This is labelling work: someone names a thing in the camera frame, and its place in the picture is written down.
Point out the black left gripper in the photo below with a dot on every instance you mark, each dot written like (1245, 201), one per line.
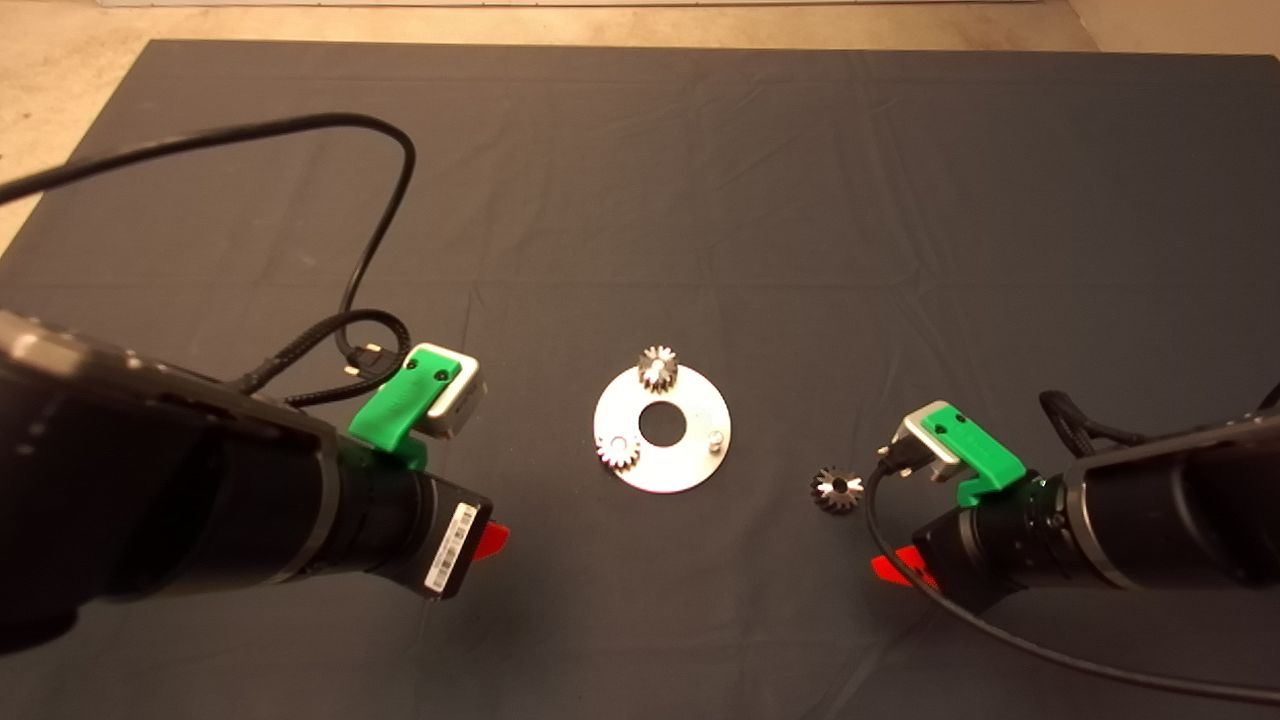
(410, 525)

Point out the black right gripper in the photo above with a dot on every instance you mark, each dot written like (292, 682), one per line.
(1000, 545)

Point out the small steel planetary gear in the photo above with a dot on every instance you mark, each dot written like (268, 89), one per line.
(657, 375)
(837, 489)
(618, 453)

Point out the round metal carrier plate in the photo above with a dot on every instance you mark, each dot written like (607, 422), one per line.
(690, 470)

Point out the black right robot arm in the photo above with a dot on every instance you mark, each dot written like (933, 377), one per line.
(1180, 500)

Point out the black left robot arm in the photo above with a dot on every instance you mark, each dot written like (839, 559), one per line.
(150, 480)

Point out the dark grey table cloth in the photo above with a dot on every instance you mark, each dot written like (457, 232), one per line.
(800, 200)

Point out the silver right camera box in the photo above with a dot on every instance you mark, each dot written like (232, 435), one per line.
(915, 440)

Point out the silver camera box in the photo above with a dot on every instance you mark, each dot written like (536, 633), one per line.
(460, 405)
(915, 440)

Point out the silver left camera box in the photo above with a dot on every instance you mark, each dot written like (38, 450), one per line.
(460, 405)

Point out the green right camera mount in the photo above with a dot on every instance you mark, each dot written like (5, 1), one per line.
(985, 455)

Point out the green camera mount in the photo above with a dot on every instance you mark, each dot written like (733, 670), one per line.
(985, 455)
(395, 410)

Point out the green left camera mount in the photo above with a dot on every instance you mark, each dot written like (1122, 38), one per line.
(395, 410)

